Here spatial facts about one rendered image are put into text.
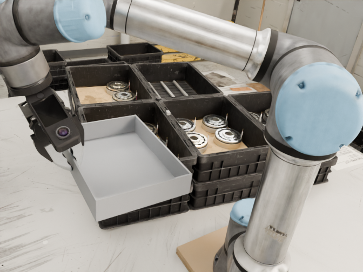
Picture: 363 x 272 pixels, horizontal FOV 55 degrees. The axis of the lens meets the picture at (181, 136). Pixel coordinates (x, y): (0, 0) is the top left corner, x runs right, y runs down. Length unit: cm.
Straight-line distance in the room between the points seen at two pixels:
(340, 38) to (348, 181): 286
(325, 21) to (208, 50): 379
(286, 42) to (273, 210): 28
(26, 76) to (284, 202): 46
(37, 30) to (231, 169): 78
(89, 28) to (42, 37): 7
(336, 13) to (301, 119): 383
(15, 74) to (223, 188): 79
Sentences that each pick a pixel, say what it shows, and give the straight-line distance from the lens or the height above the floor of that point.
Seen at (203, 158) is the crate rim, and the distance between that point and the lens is 105.
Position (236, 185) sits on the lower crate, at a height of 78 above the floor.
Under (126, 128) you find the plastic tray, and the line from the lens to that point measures 90.
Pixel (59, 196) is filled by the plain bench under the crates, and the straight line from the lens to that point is 125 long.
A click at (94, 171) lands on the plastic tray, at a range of 77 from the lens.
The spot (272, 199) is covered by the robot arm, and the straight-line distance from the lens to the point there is 61.
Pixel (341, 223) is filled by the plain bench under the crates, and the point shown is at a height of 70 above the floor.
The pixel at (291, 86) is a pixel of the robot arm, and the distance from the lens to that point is 50.
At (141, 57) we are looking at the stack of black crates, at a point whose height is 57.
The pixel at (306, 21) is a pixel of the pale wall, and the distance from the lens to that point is 454.
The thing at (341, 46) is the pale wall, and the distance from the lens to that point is 426.
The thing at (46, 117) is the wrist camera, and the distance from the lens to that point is 61.
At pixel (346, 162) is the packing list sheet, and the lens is 168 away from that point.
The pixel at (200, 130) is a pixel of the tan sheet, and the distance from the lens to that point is 138.
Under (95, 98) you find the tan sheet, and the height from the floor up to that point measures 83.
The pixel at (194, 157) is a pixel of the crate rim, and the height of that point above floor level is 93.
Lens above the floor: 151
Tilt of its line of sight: 31 degrees down
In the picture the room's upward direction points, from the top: 7 degrees clockwise
